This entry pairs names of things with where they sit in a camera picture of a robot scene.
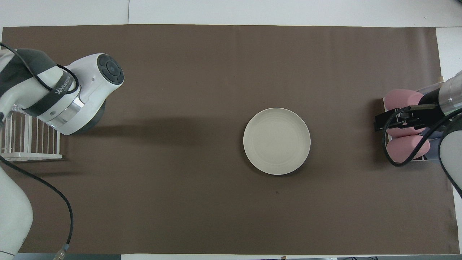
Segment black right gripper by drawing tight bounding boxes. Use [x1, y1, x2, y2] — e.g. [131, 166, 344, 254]
[374, 88, 447, 132]

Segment cream round plate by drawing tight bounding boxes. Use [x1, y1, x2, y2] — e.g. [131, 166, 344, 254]
[243, 108, 311, 176]

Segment pink plastic cup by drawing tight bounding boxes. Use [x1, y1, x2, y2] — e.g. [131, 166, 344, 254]
[386, 135, 431, 163]
[384, 89, 425, 113]
[385, 125, 427, 138]

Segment white cup holder rack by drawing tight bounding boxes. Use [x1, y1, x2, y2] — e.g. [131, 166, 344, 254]
[383, 77, 445, 165]

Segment brown table mat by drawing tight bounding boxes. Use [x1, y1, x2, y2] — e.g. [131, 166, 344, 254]
[0, 25, 459, 255]

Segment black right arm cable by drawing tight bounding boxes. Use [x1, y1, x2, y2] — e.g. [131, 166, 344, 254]
[382, 107, 462, 199]

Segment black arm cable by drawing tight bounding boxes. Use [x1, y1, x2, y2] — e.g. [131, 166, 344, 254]
[0, 43, 80, 260]
[382, 107, 462, 199]

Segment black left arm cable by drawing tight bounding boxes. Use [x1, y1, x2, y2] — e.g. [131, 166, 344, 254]
[0, 43, 80, 260]

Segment white wire dish rack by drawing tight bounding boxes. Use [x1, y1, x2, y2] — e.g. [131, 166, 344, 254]
[0, 105, 64, 161]

